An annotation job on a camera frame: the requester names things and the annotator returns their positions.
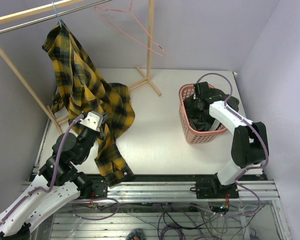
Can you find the pink plastic laundry basket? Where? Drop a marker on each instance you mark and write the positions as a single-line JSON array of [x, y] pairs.
[[192, 136]]

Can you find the yellow plaid shirt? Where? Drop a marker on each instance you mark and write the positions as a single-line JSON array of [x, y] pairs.
[[81, 89]]

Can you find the blue wire hanger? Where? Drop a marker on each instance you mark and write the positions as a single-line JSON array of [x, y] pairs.
[[57, 15]]

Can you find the metal hanging rod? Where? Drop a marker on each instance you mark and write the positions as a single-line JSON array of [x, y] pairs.
[[43, 9]]

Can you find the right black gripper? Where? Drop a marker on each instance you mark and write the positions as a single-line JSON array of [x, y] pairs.
[[194, 114]]

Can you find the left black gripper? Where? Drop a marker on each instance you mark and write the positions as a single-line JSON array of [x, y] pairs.
[[100, 136]]

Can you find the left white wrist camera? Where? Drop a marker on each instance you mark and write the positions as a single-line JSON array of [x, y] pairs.
[[93, 120]]

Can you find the aluminium rail base frame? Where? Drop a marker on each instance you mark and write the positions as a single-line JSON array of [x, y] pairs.
[[166, 207]]

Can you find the dark pinstriped shirt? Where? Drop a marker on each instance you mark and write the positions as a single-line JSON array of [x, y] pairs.
[[210, 124]]

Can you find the pink wire hanger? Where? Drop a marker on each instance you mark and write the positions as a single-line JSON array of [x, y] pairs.
[[130, 24]]

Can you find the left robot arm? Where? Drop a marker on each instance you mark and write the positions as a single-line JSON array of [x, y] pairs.
[[58, 181]]

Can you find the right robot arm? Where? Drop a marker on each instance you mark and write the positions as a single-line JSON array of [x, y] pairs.
[[252, 145]]

